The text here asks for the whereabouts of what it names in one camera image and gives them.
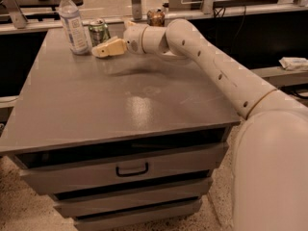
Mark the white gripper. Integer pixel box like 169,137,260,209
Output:
91,20,147,58

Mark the green soda can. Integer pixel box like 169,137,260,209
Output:
89,18,111,46

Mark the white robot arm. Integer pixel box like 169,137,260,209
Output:
92,19,308,231

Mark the brown orange soda can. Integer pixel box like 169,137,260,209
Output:
147,8,165,27

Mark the clear plastic water bottle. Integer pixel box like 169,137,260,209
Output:
59,0,90,55

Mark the grey drawer cabinet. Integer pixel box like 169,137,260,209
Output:
0,18,242,231

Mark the top grey drawer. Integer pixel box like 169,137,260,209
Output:
20,142,228,194

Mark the grey drawer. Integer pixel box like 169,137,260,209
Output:
74,197,202,231
20,142,228,194
54,177,213,218

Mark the middle grey drawer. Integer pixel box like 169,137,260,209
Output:
54,177,213,218

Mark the bottom grey drawer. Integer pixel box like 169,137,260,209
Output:
74,197,202,231

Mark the black hanging cable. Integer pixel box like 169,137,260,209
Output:
213,6,248,50

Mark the black drawer handle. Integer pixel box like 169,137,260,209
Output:
115,162,149,178

